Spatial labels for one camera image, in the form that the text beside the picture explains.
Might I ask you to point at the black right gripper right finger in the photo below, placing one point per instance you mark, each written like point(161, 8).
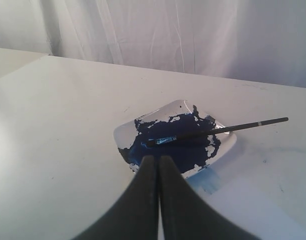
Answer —
point(185, 216)

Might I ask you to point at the white square paint dish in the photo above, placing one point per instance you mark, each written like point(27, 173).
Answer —
point(146, 136)

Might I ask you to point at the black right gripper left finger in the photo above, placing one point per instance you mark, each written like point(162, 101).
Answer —
point(135, 215)

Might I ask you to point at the white backdrop curtain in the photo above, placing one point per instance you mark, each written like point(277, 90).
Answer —
point(253, 40)

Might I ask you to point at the black paintbrush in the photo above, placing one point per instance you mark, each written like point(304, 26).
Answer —
point(193, 135)

